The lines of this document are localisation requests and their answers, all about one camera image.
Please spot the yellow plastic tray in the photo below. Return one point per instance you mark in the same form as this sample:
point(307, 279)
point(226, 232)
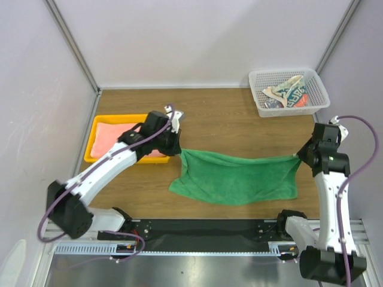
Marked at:
point(111, 119)

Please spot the white plastic basket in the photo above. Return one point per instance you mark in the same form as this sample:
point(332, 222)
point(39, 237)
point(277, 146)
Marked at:
point(317, 94)

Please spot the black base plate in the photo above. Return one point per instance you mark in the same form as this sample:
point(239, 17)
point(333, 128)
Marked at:
point(229, 244)

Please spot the aluminium frame rail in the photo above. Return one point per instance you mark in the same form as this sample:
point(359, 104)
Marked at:
point(258, 230)

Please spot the green towel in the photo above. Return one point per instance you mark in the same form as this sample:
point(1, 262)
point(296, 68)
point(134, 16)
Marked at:
point(222, 179)

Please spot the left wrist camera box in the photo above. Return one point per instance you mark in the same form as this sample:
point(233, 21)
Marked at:
point(175, 117)

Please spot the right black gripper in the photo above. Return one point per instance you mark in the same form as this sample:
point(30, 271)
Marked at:
point(303, 152)

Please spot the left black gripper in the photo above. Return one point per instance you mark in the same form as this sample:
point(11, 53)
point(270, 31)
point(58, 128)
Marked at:
point(175, 149)

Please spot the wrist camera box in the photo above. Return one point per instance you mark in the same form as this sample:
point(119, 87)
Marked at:
point(343, 130)
point(175, 117)

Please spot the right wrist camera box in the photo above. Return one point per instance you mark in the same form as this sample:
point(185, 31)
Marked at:
point(343, 130)

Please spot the patterned white cloth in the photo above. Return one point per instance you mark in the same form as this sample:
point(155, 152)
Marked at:
point(289, 94)

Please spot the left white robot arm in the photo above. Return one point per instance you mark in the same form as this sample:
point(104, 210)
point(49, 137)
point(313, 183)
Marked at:
point(68, 202)

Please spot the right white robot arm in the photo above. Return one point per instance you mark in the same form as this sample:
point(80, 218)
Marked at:
point(330, 254)

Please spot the pink towel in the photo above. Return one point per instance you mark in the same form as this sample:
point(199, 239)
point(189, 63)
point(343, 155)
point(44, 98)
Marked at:
point(106, 135)

